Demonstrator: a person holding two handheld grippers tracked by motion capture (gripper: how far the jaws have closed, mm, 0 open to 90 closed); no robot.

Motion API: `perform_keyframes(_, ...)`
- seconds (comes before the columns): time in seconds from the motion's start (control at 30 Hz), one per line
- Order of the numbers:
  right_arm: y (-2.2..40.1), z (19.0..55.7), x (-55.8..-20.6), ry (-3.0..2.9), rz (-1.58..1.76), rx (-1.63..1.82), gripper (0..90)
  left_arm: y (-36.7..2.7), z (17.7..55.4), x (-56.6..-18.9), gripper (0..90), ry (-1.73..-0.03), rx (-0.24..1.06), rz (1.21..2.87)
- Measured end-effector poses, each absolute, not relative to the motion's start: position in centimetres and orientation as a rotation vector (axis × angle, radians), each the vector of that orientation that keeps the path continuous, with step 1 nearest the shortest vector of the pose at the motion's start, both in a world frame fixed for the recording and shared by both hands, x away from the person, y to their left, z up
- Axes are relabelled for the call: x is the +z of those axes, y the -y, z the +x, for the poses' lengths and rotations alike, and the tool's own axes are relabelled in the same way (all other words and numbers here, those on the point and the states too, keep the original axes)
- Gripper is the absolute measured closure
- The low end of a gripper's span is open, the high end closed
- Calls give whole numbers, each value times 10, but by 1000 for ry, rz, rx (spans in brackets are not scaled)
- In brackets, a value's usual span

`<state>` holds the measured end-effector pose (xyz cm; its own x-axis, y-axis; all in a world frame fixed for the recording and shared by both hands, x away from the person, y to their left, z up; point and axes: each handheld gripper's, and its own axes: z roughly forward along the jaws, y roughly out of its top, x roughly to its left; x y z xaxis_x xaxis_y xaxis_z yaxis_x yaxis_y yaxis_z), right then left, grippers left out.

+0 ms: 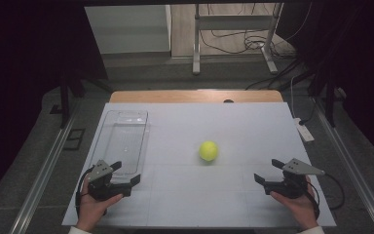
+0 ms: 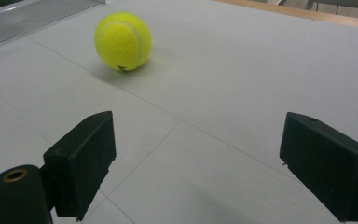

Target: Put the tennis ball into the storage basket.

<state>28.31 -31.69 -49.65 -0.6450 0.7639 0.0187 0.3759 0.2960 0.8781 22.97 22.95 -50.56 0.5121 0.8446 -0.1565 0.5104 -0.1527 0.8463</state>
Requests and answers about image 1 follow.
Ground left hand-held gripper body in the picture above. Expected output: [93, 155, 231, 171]
[87, 159, 132, 202]

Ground person's left hand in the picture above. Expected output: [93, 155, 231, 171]
[76, 176, 125, 232]

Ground clear plastic container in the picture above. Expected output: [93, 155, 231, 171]
[89, 109, 151, 183]

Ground white power strip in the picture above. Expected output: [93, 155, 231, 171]
[293, 117, 316, 143]

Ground white power strip cable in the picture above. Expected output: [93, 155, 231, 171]
[289, 76, 299, 119]

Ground white foam board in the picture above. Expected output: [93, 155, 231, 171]
[61, 101, 337, 228]

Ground grey metal stand frame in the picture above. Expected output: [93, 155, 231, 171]
[192, 3, 284, 76]

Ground black square floor frame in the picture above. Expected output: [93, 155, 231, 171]
[62, 128, 87, 151]

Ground tangle of black floor cables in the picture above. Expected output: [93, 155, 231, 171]
[199, 3, 314, 60]

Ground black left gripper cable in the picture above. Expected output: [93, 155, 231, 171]
[74, 167, 94, 217]

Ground white cabinet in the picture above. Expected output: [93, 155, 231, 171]
[84, 4, 172, 55]

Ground yellow tennis ball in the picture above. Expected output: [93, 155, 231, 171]
[199, 140, 219, 162]

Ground black stand leg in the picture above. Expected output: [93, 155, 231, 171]
[49, 71, 86, 129]
[307, 72, 339, 128]

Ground aluminium floor rail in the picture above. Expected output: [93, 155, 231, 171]
[313, 97, 374, 234]
[9, 116, 76, 234]

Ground person's right hand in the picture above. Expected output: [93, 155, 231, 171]
[270, 175, 319, 231]

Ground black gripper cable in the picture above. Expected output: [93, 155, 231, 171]
[74, 167, 94, 217]
[323, 173, 346, 211]

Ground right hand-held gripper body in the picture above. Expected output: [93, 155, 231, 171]
[264, 158, 326, 200]

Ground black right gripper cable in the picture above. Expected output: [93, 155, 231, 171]
[323, 173, 346, 211]

